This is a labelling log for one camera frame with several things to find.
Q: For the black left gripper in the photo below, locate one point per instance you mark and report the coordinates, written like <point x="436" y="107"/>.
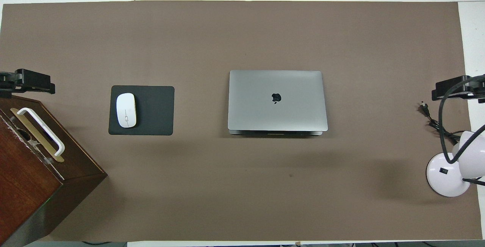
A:
<point x="7" y="84"/>

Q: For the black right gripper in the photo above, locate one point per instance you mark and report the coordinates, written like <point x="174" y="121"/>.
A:
<point x="476" y="89"/>

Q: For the grey Apple laptop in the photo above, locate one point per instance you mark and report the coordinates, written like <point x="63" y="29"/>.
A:
<point x="257" y="103"/>

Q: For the white desk lamp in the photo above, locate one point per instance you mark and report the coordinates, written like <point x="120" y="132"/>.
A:
<point x="443" y="180"/>

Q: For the dark wooden box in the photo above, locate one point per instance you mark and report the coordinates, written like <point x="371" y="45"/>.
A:
<point x="26" y="186"/>

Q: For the white computer mouse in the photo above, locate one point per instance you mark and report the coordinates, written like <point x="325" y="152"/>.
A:
<point x="126" y="110"/>

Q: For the black mouse pad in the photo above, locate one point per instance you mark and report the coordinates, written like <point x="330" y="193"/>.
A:
<point x="155" y="110"/>

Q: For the brown table mat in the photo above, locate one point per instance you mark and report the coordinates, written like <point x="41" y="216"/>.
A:
<point x="227" y="31"/>

